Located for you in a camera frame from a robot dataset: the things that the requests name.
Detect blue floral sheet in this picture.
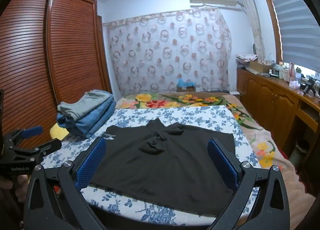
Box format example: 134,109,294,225
40,105,261,223

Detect small brown box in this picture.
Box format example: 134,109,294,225
176,85,196,93

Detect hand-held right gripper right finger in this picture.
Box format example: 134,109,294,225
207,137,291,230

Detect wooden cabinet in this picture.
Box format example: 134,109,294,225
236,66,320,156

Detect yellow plush toy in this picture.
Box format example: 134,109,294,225
50,123,70,141

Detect stack of folded clothes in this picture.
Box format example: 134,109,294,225
57,100,117,139

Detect grey roller blind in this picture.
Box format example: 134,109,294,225
260,0,320,69

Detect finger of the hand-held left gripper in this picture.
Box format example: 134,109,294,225
5,139,62,161
4,126,43,146

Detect folded grey pants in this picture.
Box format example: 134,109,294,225
57,90,113,121

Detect beige window curtain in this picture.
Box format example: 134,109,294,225
236,0,266,61

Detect blue plastic bag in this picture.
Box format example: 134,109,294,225
177,78,196,87

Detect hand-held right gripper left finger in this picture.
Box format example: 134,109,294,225
23,136,107,230

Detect grey waste bin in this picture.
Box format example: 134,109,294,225
291,140,313,163

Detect open cardboard box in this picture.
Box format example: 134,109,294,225
246,59,273,74

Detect brown louvred wardrobe door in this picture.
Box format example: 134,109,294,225
0,0,112,163

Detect wooden window frame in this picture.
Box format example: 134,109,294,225
257,0,285,64

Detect black tripod stand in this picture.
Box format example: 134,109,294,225
303,78,317,96

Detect black pants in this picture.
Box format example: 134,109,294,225
89,117,237,217

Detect ring-patterned sheer curtain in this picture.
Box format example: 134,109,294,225
104,8,232,96

